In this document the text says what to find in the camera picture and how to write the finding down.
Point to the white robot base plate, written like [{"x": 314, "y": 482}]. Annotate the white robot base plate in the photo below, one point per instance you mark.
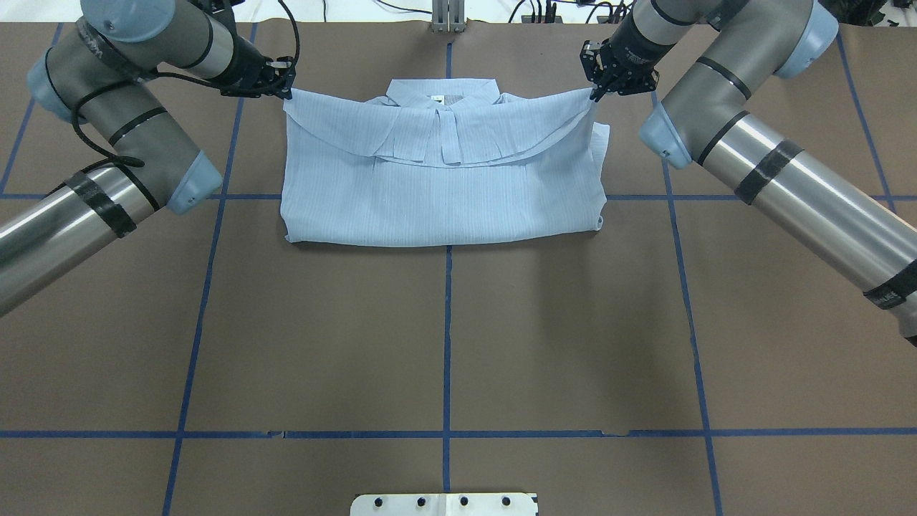
[{"x": 462, "y": 503}]

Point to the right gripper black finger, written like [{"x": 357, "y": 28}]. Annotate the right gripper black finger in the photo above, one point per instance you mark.
[{"x": 598, "y": 92}]

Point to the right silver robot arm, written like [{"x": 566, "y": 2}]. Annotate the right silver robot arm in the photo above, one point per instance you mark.
[{"x": 708, "y": 119}]

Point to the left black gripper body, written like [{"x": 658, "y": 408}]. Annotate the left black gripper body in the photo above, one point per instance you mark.
[{"x": 248, "y": 69}]

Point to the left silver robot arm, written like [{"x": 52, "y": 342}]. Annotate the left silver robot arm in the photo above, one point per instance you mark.
[{"x": 96, "y": 79}]

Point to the light blue button shirt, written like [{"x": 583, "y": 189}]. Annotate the light blue button shirt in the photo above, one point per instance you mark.
[{"x": 436, "y": 162}]

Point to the aluminium frame post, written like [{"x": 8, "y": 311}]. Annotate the aluminium frame post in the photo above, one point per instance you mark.
[{"x": 448, "y": 16}]

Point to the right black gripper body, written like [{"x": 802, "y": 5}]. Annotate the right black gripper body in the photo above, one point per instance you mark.
[{"x": 628, "y": 56}]

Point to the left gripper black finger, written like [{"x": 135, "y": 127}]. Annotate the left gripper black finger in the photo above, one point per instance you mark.
[{"x": 288, "y": 92}]

